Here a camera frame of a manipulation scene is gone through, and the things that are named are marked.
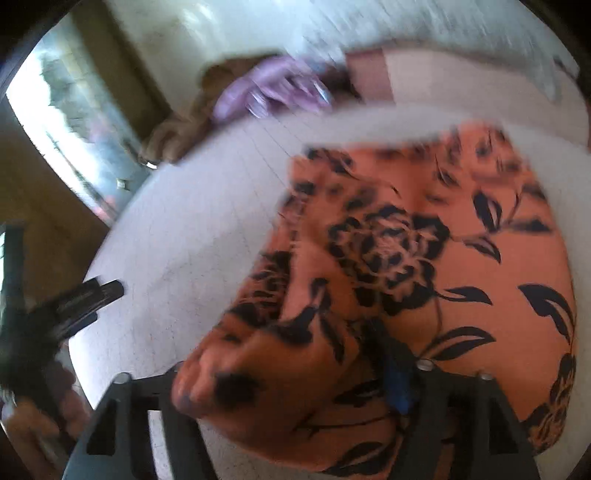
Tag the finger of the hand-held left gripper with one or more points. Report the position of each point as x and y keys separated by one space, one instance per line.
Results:
x=92 y=293
x=78 y=325

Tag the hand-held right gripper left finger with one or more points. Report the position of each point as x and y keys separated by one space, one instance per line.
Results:
x=178 y=427

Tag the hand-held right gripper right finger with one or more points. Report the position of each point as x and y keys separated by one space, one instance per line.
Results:
x=400 y=390

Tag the orange black floral garment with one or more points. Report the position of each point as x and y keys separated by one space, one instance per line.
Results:
x=415 y=230

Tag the person's left hand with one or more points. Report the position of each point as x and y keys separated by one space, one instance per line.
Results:
x=71 y=401

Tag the window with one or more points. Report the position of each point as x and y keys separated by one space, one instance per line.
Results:
x=69 y=115

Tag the brown garment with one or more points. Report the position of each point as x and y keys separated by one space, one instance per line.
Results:
x=184 y=134

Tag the purple floral garment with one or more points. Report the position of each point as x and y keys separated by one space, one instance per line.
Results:
x=272 y=87

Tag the pink folded blanket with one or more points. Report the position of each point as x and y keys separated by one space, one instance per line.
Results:
x=461 y=78

